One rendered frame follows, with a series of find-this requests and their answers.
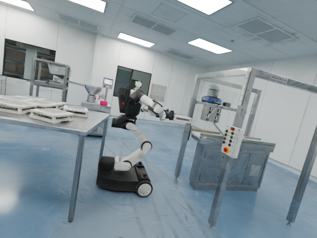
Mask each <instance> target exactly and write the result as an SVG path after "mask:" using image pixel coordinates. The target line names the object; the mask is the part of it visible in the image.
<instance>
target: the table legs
mask: <svg viewBox="0 0 317 238"><path fill-rule="evenodd" d="M107 126H108V119H107V120H105V123H104V129H103V135H102V141H101V147H100V156H99V161H100V159H101V157H102V156H103V150H104V144H105V138H106V131H107ZM84 142H85V136H82V135H79V140H78V148H77V155H76V161H75V171H74V178H73V185H72V192H71V199H70V207H69V213H68V222H69V223H71V222H73V217H74V215H75V206H76V199H77V192H78V185H79V178H80V172H81V165H82V158H83V149H84ZM98 168H99V165H98Z"/></svg>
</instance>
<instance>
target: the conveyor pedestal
mask: <svg viewBox="0 0 317 238"><path fill-rule="evenodd" d="M207 147H208V145H207V144H201V143H199V142H197V146H196V150H195V155H194V158H193V163H192V168H191V172H190V176H189V180H190V183H189V184H190V185H191V186H192V187H193V189H196V190H216V188H217V184H218V180H219V176H220V172H221V169H222V165H223V161H224V157H225V154H224V153H223V152H221V148H222V147H221V146H215V145H211V147H210V148H207ZM269 155H270V152H268V153H267V154H265V152H264V151H255V150H247V149H243V150H242V152H239V154H238V157H237V158H234V160H233V163H232V167H231V171H230V174H229V178H228V182H227V185H226V189H225V190H228V191H257V190H258V188H260V185H261V182H262V179H263V176H264V172H265V169H266V165H267V161H268V159H269Z"/></svg>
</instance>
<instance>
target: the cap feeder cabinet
mask: <svg viewBox="0 0 317 238"><path fill-rule="evenodd" d="M81 107H84V108H87V109H88V110H89V111H96V112H102V113H107V114H110V109H111V106H110V105H109V104H108V105H107V106H105V105H100V102H88V101H86V100H82V101H81ZM108 122H109V120H108ZM104 123H105V122H103V123H102V124H100V125H99V126H98V127H97V128H95V129H94V130H93V131H92V132H90V133H89V135H97V136H102V135H103V129H104ZM107 127H108V126H107ZM106 134H107V131H106Z"/></svg>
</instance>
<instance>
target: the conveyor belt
mask: <svg viewBox="0 0 317 238"><path fill-rule="evenodd" d="M200 133H202V132H196V131H192V132H191V134H192V135H194V136H195V137H197V138H199V139H200ZM204 134H206V133H204ZM207 134H209V133H207ZM211 135H213V134H211ZM214 135H216V134H214ZM218 136H219V135H218ZM203 137H206V136H203ZM207 137H208V136H207ZM211 138H212V137H211ZM214 138H215V137H214ZM218 139H219V138H218ZM221 139H222V138H221ZM244 139H246V138H244ZM247 140H249V139H247ZM250 140H252V139H250ZM254 141H256V140H254ZM257 141H259V140H257ZM242 142H244V141H242ZM261 142H262V141H261ZM246 143H247V142H246ZM249 143H251V142H249ZM253 144H254V143H253ZM256 144H258V143H256ZM263 145H265V144H263ZM270 146H272V145H270ZM273 146H274V145H273Z"/></svg>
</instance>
